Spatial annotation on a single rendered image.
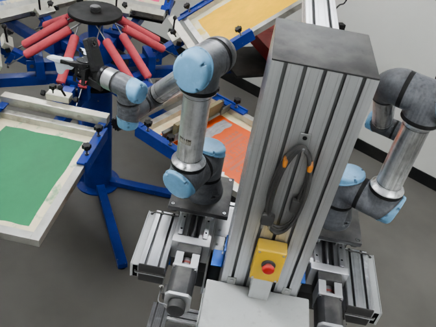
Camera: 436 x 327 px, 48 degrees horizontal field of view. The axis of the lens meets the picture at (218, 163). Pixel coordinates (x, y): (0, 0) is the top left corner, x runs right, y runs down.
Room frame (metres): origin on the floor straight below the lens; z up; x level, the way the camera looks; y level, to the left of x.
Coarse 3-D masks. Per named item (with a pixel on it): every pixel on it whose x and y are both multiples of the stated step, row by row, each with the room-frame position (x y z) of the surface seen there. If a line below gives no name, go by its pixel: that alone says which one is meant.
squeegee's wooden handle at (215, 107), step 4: (220, 100) 2.41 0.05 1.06; (212, 104) 2.35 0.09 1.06; (216, 104) 2.36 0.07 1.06; (220, 104) 2.38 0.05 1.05; (212, 108) 2.33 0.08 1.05; (216, 108) 2.36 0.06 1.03; (220, 108) 2.39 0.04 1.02; (212, 112) 2.33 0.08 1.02; (216, 112) 2.36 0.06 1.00; (208, 116) 2.30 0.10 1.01; (176, 124) 2.10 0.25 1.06; (176, 128) 2.09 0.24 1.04; (176, 132) 2.09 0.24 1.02
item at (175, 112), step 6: (174, 108) 2.35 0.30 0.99; (180, 108) 2.36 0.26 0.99; (162, 114) 2.27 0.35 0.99; (168, 114) 2.28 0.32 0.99; (174, 114) 2.30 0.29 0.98; (180, 114) 2.35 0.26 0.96; (234, 114) 2.43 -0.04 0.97; (240, 114) 2.41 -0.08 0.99; (246, 114) 2.42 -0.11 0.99; (156, 120) 2.20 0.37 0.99; (162, 120) 2.22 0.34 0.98; (168, 120) 2.26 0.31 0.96; (246, 120) 2.39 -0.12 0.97; (252, 120) 2.37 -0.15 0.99; (156, 126) 2.19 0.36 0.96; (234, 186) 1.78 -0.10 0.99; (234, 192) 1.75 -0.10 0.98
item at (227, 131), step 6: (210, 120) 2.35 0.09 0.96; (216, 120) 2.36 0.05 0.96; (228, 120) 2.38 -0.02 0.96; (210, 126) 2.29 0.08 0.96; (234, 126) 2.33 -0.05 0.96; (222, 132) 2.25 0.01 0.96; (228, 132) 2.26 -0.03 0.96; (240, 132) 2.28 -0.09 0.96; (246, 132) 2.29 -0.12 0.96; (216, 138) 2.18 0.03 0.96; (222, 138) 2.19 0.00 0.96
